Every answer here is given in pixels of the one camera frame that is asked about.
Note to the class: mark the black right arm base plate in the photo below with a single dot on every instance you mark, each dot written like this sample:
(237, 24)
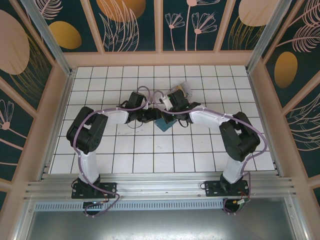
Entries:
(212, 188)

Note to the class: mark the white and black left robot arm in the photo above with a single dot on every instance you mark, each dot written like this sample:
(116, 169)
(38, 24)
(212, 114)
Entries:
(87, 167)

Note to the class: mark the aluminium frame post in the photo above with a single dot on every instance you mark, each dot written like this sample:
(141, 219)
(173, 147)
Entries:
(50, 37)
(263, 37)

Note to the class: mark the silver credit card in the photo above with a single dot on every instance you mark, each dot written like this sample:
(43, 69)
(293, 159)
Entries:
(187, 88)

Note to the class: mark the blue card holder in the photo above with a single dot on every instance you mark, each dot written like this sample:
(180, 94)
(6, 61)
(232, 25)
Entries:
(163, 126)

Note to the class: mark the grey metal sheet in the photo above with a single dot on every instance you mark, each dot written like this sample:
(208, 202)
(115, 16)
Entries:
(160, 225)

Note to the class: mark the small controller board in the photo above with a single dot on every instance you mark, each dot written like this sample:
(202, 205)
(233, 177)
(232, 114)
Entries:
(237, 205)
(91, 207)

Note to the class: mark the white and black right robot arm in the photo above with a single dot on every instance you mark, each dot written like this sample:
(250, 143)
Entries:
(232, 170)

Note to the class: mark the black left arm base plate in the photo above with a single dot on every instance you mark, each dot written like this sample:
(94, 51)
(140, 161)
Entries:
(110, 188)

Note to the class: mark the clear acrylic card box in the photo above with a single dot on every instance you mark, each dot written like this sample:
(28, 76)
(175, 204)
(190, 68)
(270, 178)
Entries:
(187, 87)

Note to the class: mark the gold credit card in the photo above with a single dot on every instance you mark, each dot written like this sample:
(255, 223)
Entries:
(178, 88)

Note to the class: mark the aluminium mounting rail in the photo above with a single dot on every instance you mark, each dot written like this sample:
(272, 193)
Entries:
(160, 183)

